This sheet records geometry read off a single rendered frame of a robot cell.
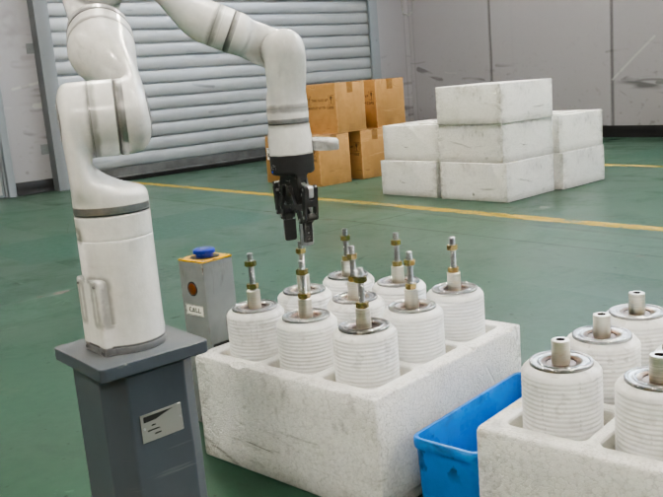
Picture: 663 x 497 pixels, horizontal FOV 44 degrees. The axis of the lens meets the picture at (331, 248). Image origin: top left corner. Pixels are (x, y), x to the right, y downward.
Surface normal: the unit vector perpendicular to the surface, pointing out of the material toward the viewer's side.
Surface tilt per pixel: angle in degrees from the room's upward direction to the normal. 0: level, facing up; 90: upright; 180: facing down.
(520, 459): 90
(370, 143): 90
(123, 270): 90
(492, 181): 90
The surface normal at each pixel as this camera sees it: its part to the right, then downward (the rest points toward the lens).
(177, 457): 0.64, 0.10
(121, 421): -0.09, 0.20
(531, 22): -0.77, 0.18
